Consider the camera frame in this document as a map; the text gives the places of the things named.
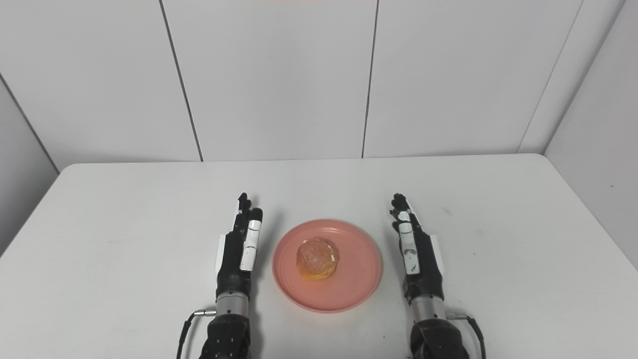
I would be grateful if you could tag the golden cream puff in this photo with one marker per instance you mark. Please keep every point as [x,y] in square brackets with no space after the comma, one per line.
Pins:
[317,258]

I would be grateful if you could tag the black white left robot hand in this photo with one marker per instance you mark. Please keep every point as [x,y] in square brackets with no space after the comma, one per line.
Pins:
[230,264]

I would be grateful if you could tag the pink round plate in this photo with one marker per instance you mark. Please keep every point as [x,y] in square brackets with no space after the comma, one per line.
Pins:
[359,274]

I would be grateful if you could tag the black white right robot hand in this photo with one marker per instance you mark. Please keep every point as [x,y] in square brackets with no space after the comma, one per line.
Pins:
[426,269]

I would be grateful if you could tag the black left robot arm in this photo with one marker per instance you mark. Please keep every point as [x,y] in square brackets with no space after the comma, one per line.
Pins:
[227,336]

